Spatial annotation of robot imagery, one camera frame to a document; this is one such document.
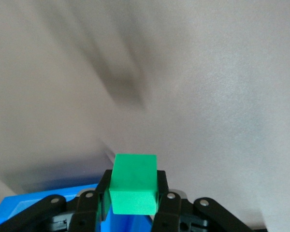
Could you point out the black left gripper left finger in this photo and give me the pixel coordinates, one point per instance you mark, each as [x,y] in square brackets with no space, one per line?
[87,212]

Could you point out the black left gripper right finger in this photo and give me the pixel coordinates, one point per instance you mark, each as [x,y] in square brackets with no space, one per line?
[174,212]

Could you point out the green cube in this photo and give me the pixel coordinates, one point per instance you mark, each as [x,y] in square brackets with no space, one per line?
[133,183]

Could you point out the blue plastic storage bin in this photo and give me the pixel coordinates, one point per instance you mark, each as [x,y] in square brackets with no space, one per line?
[12,207]

